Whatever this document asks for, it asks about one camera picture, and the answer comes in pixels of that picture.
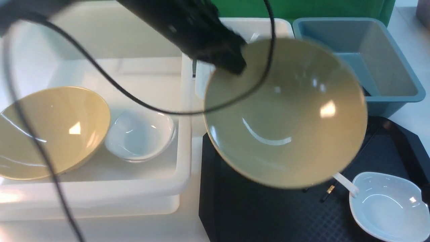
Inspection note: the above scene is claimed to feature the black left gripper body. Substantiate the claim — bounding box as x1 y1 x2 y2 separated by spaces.
119 0 246 75

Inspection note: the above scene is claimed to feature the yellow noodle bowl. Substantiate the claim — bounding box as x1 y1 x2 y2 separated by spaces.
204 37 368 189

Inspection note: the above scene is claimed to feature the white soup spoon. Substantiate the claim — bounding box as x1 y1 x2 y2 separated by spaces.
332 173 359 197

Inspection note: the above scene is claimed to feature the white side dish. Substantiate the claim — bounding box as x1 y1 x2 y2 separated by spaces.
349 172 430 242

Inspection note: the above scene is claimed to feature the yellow bowl in tub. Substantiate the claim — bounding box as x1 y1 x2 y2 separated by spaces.
0 87 111 180

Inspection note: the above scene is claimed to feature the white spoon bin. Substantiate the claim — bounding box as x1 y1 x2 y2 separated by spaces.
195 18 294 99

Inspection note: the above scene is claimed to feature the white dish in tub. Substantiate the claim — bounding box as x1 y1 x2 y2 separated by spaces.
104 109 176 159

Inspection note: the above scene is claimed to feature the blue-grey chopstick bin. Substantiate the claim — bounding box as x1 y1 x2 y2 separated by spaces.
292 18 426 118

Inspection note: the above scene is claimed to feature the black chopstick on tray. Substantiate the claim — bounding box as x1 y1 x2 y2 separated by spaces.
319 184 335 203

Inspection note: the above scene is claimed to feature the black cable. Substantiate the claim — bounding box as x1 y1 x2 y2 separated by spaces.
2 0 276 242

